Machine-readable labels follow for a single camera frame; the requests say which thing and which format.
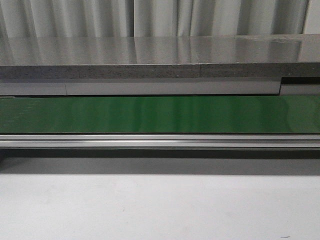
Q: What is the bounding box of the green conveyor belt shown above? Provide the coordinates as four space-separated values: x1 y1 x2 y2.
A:
0 95 320 134

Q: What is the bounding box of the grey stone counter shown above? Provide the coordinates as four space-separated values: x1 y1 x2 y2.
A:
0 33 320 97

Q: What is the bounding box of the white pleated curtain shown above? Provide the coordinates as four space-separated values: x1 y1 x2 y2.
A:
0 0 320 38

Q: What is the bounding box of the aluminium conveyor frame rail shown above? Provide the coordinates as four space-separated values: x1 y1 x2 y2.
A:
0 133 320 149

